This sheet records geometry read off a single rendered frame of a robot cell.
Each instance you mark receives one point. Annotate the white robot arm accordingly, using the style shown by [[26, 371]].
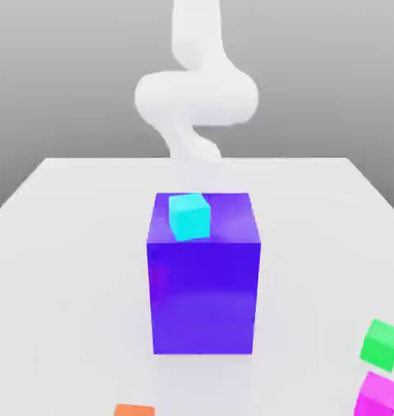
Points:
[[196, 97]]

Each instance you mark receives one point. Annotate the small cyan cube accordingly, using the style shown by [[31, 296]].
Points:
[[190, 219]]

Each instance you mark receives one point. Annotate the small orange cube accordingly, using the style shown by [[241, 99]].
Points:
[[134, 410]]

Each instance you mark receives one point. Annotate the small green cube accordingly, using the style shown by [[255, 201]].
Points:
[[380, 347]]

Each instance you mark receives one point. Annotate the small magenta cube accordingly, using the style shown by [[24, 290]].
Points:
[[377, 396]]

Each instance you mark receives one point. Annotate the large purple box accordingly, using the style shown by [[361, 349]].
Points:
[[203, 292]]

